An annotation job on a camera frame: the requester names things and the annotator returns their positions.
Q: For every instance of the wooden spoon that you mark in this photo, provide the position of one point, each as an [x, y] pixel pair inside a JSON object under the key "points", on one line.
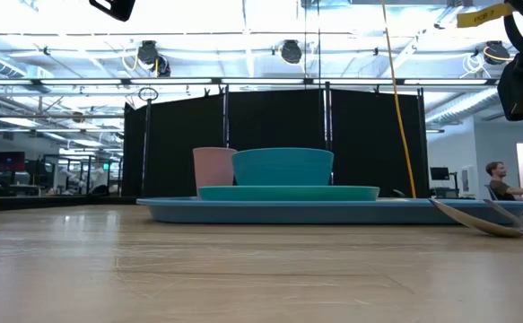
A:
{"points": [[481, 224]]}

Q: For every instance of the pink cup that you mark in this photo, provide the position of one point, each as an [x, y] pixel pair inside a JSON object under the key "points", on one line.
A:
{"points": [[211, 168]]}

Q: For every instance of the blue bowl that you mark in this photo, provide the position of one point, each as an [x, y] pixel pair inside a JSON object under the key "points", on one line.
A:
{"points": [[283, 167]]}

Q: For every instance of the teal plate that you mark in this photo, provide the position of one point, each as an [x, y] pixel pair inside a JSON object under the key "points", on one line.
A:
{"points": [[288, 193]]}

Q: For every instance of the blue tray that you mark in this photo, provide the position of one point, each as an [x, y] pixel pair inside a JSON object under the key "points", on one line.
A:
{"points": [[288, 213]]}

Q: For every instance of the yellow label tag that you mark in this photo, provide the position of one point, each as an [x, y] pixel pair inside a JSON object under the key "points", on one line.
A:
{"points": [[483, 16]]}

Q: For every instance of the person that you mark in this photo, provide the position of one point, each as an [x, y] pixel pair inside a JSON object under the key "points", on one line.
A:
{"points": [[501, 184]]}

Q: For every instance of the small desk monitor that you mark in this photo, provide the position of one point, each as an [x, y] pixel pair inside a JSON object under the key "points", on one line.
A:
{"points": [[439, 173]]}

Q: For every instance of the black partition screen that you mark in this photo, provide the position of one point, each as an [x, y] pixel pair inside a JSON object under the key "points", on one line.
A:
{"points": [[279, 119]]}

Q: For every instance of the dark wall monitor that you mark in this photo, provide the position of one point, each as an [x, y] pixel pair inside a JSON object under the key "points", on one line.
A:
{"points": [[9, 161]]}

